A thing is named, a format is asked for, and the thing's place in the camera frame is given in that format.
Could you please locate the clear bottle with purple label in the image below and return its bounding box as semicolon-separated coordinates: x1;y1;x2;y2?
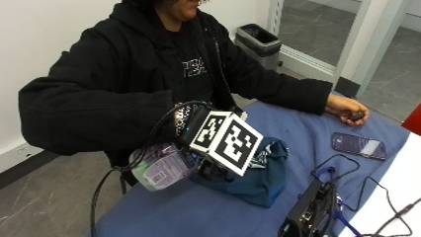
130;141;202;193

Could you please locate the white cube with black markers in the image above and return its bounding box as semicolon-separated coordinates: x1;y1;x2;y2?
188;111;264;177

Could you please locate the smartphone with purple screen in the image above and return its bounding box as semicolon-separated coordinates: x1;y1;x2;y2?
331;131;388;162

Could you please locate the dark blue cloth bag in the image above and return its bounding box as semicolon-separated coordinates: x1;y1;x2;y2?
188;136;291;209

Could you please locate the blue table cloth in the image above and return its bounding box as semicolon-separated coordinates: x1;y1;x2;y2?
83;95;412;237

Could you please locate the black tracker module on glove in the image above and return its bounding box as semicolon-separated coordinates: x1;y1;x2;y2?
178;106;215;148

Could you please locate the red chair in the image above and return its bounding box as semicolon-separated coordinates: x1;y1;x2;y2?
400;102;421;136

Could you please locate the black electronics box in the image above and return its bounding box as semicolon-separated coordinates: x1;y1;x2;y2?
277;179;340;237

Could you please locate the white board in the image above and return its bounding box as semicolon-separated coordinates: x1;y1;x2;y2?
339;131;421;237

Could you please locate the grey trash bin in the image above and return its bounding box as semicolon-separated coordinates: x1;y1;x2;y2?
235;23;283;71

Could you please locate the the person in black hoodie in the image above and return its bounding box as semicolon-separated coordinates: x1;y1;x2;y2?
18;0;335;187

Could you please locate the thick black glove cable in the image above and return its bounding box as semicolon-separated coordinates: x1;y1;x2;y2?
90;100;212;237

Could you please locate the glass door with white frame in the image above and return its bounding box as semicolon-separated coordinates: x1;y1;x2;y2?
267;0;421;100

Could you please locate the thin black cable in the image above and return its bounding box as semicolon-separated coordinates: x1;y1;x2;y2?
309;153;421;237

